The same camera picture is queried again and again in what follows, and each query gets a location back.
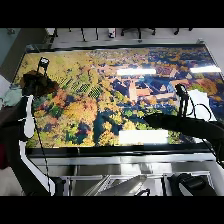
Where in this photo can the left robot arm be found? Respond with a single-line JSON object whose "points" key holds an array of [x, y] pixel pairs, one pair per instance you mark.
{"points": [[28, 116]]}

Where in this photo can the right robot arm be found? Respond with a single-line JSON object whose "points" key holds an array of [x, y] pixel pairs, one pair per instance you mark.
{"points": [[196, 126]]}

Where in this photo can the black office chair base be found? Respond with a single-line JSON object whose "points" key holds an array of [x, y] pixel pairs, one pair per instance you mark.
{"points": [[138, 31]]}

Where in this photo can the white garment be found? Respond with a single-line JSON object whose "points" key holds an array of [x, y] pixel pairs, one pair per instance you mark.
{"points": [[204, 99]]}

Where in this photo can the pale green garment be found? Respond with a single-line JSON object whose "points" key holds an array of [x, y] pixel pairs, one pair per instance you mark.
{"points": [[12, 97]]}

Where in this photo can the dark red garment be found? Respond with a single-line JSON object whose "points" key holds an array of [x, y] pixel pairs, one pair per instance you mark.
{"points": [[3, 156]]}

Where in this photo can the silver frame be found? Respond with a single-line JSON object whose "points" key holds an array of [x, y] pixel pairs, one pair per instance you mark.
{"points": [[133, 160]]}

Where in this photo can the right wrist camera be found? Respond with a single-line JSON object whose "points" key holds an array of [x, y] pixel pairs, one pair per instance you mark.
{"points": [[181, 90]]}

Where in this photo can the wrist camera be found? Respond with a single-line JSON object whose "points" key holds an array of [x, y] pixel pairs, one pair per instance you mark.
{"points": [[181, 90], [43, 61]]}

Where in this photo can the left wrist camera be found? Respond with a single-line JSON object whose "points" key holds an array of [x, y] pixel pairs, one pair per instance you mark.
{"points": [[43, 61]]}

